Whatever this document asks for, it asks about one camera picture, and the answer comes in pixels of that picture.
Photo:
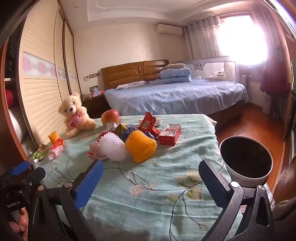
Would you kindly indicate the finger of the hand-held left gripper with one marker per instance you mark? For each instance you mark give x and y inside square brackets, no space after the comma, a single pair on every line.
[20,168]
[34,176]

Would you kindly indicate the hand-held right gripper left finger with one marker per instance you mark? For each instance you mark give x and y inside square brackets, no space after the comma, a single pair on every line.
[90,183]

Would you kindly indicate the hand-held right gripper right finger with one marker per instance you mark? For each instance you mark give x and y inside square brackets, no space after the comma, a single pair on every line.
[212,183]

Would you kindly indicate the round white trash bin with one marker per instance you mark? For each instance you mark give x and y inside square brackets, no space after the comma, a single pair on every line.
[245,157]

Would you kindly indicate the red and white carton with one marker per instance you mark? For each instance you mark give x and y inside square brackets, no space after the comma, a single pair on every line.
[170,136]

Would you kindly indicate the red snack bag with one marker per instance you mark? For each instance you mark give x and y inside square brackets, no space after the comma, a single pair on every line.
[148,121]

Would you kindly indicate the person's left hand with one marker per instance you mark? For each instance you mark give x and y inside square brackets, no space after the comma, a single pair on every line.
[20,222]

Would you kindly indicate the green snack wrapper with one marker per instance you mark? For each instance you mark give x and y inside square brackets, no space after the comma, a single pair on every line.
[41,153]

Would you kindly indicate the pink wrapper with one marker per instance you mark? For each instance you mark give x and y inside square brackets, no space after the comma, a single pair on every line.
[94,148]

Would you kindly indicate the red and white candy wrapper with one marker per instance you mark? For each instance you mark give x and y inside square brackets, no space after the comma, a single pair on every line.
[56,148]

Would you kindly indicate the small yellow foam fruit net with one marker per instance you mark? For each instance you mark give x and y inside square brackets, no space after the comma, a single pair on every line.
[54,137]

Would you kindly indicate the white foam fruit net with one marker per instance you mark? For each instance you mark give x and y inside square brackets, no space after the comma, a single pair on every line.
[113,146]

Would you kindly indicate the dark snack packet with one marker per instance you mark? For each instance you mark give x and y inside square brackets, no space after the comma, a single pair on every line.
[120,132]

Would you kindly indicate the white yogurt cup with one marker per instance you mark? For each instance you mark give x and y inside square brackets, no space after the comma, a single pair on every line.
[111,127]

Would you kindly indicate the green floral blanket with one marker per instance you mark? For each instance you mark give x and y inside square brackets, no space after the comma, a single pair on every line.
[150,185]

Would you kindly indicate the large yellow foam fruit net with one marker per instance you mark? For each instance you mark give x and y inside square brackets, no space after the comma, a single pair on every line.
[141,146]

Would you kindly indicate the dark blue snack wrapper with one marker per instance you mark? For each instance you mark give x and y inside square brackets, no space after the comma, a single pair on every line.
[130,128]

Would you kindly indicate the red apple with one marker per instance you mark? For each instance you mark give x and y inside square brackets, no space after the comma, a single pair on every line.
[109,117]

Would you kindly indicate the cream teddy bear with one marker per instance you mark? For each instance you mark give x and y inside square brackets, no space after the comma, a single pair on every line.
[74,109]

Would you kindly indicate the dark wooden nightstand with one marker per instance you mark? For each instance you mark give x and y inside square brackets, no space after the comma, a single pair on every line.
[94,106]

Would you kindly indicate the cream sliding-door wardrobe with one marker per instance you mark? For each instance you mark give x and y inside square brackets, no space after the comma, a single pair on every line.
[41,92]

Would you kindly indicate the bed with blue sheet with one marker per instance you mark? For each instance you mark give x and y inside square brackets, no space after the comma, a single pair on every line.
[175,97]

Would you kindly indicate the white and blue printed cloth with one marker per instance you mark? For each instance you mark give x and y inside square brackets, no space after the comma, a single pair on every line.
[129,86]

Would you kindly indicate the white radiator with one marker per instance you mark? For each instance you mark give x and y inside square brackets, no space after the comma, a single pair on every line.
[244,81]

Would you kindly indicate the folded blue quilt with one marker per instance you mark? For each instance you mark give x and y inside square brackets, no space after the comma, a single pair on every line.
[175,75]

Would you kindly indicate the wooden headboard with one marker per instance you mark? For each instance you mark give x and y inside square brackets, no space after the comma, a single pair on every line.
[124,74]

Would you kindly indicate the dark red jacket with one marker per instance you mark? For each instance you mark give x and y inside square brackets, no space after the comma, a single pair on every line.
[275,78]

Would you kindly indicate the beige pillow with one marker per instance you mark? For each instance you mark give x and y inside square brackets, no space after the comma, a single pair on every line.
[175,65]

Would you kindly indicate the grey curtain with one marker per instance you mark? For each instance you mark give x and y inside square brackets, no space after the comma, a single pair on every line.
[198,39]

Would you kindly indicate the white air conditioner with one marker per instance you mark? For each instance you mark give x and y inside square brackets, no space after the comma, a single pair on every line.
[168,29]

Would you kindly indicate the photo frame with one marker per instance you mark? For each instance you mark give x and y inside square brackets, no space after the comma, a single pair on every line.
[94,91]

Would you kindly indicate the wall switch panel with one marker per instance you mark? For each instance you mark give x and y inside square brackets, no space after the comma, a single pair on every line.
[94,74]

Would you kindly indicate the grey bed guard rail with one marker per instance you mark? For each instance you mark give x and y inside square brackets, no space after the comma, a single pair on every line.
[208,67]

